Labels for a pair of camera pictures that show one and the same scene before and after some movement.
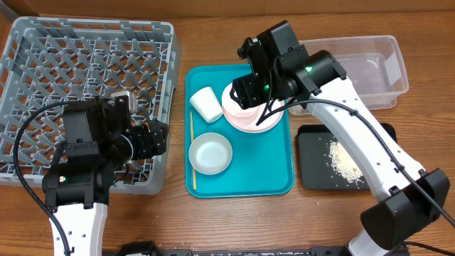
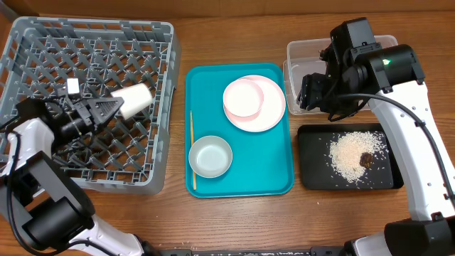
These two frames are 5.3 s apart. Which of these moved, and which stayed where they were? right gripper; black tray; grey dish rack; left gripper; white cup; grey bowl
Moved: white cup; right gripper; left gripper
Stayed: black tray; grey dish rack; grey bowl
